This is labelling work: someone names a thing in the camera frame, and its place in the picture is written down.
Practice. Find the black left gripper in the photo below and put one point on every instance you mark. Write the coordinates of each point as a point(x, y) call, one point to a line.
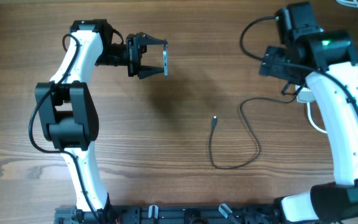
point(133, 51)

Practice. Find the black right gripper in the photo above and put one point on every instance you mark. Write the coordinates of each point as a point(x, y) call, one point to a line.
point(270, 66)

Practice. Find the blue screen smartphone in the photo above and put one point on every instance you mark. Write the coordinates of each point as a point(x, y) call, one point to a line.
point(165, 59)

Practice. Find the white power strip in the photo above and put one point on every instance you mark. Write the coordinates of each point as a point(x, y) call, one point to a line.
point(305, 95)

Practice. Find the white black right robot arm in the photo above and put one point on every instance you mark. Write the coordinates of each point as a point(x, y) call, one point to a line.
point(326, 63)

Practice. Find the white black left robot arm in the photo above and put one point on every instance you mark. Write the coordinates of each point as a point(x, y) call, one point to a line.
point(69, 118)

